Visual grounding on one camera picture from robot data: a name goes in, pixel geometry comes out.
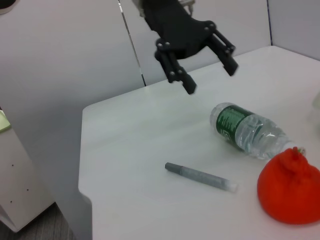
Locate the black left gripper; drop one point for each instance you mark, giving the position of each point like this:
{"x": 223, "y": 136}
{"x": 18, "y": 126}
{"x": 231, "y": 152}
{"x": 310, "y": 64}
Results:
{"x": 175, "y": 27}

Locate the clear green-label water bottle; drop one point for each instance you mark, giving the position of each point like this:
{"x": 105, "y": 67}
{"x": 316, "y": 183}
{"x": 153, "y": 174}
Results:
{"x": 250, "y": 130}

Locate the grey marker pen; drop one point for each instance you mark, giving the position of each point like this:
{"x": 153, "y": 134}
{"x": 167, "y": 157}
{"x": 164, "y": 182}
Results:
{"x": 200, "y": 177}

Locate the orange fruit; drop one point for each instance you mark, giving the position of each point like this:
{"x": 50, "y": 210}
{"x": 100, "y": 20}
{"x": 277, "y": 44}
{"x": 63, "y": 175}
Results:
{"x": 287, "y": 190}

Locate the dark round fixture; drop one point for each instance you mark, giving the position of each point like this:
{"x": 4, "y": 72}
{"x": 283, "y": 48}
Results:
{"x": 5, "y": 4}

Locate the green sticky note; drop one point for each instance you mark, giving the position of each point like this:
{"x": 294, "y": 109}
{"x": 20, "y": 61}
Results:
{"x": 3, "y": 122}

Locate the white cabinet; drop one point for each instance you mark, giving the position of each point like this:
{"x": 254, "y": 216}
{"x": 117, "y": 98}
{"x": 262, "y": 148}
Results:
{"x": 15, "y": 175}

